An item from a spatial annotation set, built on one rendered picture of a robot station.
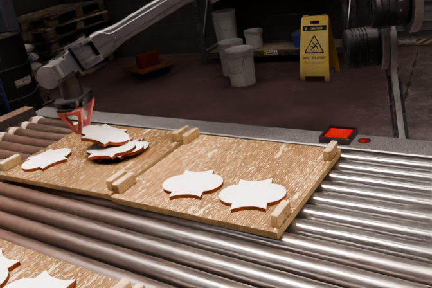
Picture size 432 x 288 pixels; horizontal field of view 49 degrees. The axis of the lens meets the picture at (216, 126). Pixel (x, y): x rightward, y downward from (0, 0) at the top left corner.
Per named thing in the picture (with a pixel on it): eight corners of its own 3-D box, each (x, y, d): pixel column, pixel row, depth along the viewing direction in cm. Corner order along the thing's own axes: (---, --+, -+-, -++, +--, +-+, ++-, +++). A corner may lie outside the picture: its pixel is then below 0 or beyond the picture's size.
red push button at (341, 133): (331, 132, 125) (330, 127, 124) (353, 134, 121) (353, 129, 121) (323, 141, 120) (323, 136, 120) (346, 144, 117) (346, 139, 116)
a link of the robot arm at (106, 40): (235, -12, 118) (213, -52, 115) (236, -10, 113) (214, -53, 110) (92, 74, 124) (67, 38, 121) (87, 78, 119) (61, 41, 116)
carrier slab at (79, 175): (89, 128, 156) (88, 123, 155) (193, 137, 135) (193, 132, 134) (-1, 179, 129) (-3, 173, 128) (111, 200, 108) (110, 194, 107)
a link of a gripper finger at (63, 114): (98, 125, 130) (89, 93, 127) (88, 136, 124) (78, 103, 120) (74, 128, 131) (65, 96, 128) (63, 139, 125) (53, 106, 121)
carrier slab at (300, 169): (198, 139, 133) (197, 134, 133) (341, 155, 111) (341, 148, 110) (112, 202, 107) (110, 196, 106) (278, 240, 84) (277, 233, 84)
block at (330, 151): (332, 150, 110) (331, 139, 109) (339, 151, 109) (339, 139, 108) (323, 161, 106) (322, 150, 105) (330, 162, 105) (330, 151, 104)
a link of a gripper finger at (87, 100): (101, 121, 133) (92, 90, 129) (92, 132, 126) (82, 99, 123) (79, 123, 134) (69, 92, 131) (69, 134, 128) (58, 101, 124)
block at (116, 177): (123, 178, 113) (121, 168, 112) (129, 179, 112) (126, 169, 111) (107, 191, 109) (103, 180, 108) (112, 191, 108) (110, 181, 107)
